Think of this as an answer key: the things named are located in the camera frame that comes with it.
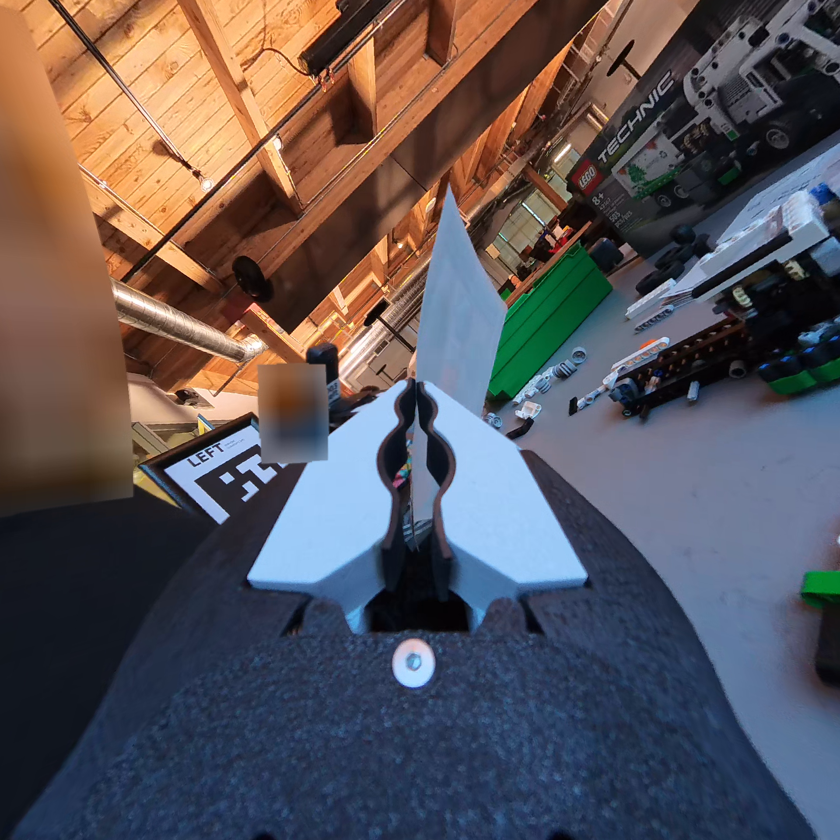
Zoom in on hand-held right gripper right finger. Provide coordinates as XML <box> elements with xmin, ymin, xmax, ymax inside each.
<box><xmin>419</xmin><ymin>382</ymin><xmax>589</xmax><ymax>627</ymax></box>

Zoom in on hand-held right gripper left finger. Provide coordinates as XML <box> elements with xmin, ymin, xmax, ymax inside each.
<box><xmin>247</xmin><ymin>379</ymin><xmax>417</xmax><ymax>634</ymax></box>

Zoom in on green printed sticker sheet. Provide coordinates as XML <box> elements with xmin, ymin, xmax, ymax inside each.
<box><xmin>408</xmin><ymin>187</ymin><xmax>509</xmax><ymax>553</ymax></box>

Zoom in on scattered small lego pieces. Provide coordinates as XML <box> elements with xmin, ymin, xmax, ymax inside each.
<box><xmin>482</xmin><ymin>346</ymin><xmax>593</xmax><ymax>442</ymax></box>

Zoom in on white and orange lego beam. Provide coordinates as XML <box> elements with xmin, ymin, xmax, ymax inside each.
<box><xmin>602</xmin><ymin>335</ymin><xmax>672</xmax><ymax>389</ymax></box>

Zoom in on long white lego beam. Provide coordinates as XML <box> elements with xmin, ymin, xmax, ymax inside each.
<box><xmin>624</xmin><ymin>278</ymin><xmax>681</xmax><ymax>320</ymax></box>

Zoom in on green lego piece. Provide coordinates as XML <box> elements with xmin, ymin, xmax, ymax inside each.
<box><xmin>800</xmin><ymin>570</ymin><xmax>840</xmax><ymax>609</ymax></box>

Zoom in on green lego wheel assembly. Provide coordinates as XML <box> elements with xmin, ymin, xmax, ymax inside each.
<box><xmin>756</xmin><ymin>343</ymin><xmax>840</xmax><ymax>396</ymax></box>

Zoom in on black lego block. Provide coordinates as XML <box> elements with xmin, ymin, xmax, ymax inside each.
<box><xmin>814</xmin><ymin>607</ymin><xmax>840</xmax><ymax>685</ymax></box>

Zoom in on white lego truck model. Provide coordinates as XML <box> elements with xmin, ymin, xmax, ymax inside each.
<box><xmin>691</xmin><ymin>182</ymin><xmax>840</xmax><ymax>332</ymax></box>

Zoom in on black lego set box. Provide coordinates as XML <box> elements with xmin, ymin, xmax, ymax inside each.
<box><xmin>566</xmin><ymin>0</ymin><xmax>840</xmax><ymax>258</ymax></box>

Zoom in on black round ceiling fixture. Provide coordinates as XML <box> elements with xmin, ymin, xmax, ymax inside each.
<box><xmin>230</xmin><ymin>255</ymin><xmax>274</xmax><ymax>303</ymax></box>

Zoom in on green plastic bin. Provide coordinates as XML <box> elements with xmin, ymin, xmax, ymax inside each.
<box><xmin>486</xmin><ymin>241</ymin><xmax>615</xmax><ymax>402</ymax></box>

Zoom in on cluster of black tyres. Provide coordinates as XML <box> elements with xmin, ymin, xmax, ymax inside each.
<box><xmin>634</xmin><ymin>235</ymin><xmax>714</xmax><ymax>297</ymax></box>

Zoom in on black ceiling light bar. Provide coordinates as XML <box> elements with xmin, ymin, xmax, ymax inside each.
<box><xmin>297</xmin><ymin>0</ymin><xmax>396</xmax><ymax>77</ymax></box>

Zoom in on open instruction booklet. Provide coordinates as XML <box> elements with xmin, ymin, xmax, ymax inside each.
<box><xmin>721</xmin><ymin>140</ymin><xmax>840</xmax><ymax>245</ymax></box>

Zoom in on silver air duct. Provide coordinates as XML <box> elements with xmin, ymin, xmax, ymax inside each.
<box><xmin>110</xmin><ymin>277</ymin><xmax>265</xmax><ymax>363</ymax></box>

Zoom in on black lego beam frame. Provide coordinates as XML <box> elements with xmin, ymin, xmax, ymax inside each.
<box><xmin>609</xmin><ymin>314</ymin><xmax>750</xmax><ymax>419</ymax></box>

